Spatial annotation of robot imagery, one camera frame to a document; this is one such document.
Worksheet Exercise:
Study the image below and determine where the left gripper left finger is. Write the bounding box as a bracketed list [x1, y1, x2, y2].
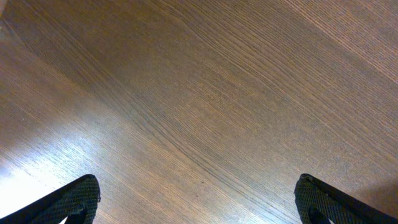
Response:
[1, 174, 100, 224]

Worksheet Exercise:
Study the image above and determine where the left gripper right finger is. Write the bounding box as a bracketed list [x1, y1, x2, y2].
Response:
[294, 174, 397, 224]

